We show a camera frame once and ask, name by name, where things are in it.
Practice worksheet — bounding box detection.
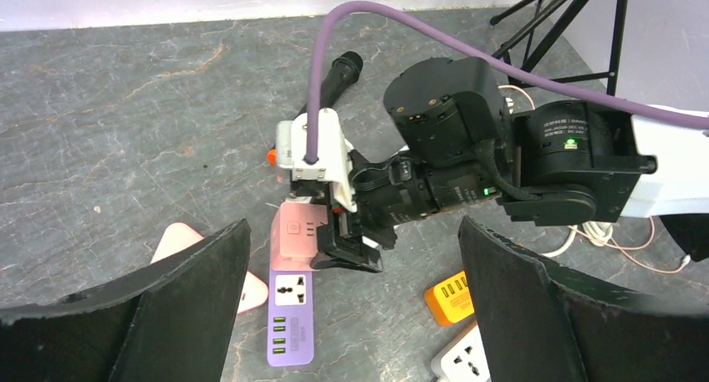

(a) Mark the purple power strip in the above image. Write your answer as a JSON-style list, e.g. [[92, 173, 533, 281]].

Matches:
[[267, 270, 315, 367]]

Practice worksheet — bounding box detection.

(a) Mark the pink triangular socket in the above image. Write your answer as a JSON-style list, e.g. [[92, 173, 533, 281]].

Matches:
[[150, 222, 270, 316]]

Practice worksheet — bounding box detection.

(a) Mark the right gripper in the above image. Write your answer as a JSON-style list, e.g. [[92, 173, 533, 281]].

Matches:
[[309, 150, 499, 273]]

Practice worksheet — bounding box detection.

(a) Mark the white cord orange strip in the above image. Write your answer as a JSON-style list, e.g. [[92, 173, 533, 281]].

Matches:
[[542, 222, 614, 258]]

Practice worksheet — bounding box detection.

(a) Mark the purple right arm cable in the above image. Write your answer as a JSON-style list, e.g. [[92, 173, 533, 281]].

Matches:
[[303, 1, 709, 166]]

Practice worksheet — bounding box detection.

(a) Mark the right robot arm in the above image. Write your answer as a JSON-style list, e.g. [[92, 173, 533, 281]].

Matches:
[[310, 58, 708, 273]]

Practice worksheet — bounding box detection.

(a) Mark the black microphone orange end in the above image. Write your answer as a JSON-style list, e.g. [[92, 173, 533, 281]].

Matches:
[[320, 51, 364, 109]]

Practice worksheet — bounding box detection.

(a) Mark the black music stand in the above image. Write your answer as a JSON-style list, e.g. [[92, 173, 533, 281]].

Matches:
[[488, 0, 633, 96]]

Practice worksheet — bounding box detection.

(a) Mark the pink cube socket adapter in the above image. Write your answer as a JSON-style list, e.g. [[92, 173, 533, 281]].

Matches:
[[270, 201, 328, 272]]

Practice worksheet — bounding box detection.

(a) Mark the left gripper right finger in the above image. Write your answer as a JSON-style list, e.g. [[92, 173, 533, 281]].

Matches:
[[458, 217, 708, 381]]

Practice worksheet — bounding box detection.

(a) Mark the white small power strip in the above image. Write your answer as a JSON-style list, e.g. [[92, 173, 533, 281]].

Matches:
[[431, 321, 491, 382]]

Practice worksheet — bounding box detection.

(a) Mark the orange power strip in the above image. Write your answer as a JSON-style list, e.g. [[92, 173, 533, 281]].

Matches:
[[423, 271, 475, 327]]

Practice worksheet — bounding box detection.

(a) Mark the thin pink usb cable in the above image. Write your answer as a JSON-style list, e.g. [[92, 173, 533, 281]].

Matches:
[[498, 84, 693, 275]]

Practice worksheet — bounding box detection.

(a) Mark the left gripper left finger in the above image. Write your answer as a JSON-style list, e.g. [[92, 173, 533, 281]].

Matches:
[[1, 220, 251, 381]]

